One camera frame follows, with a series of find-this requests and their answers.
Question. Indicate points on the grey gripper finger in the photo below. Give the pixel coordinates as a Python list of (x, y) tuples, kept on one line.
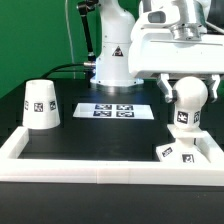
[(212, 82), (169, 93)]

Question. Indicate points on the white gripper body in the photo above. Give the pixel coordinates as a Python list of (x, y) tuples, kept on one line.
[(154, 51)]

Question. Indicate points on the white lamp bulb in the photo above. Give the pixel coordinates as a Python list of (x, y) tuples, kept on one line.
[(192, 94)]

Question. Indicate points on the white lamp base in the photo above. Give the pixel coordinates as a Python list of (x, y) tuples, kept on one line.
[(184, 149)]

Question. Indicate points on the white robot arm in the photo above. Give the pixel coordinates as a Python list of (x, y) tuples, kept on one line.
[(112, 68)]

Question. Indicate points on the white lamp shade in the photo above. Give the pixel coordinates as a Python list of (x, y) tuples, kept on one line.
[(40, 105)]

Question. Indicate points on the white marker sheet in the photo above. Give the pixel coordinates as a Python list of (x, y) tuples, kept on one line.
[(113, 111)]

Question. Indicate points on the white U-shaped fence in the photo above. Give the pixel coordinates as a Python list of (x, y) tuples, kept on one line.
[(13, 168)]

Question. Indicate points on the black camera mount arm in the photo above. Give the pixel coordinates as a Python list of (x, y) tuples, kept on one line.
[(84, 7)]

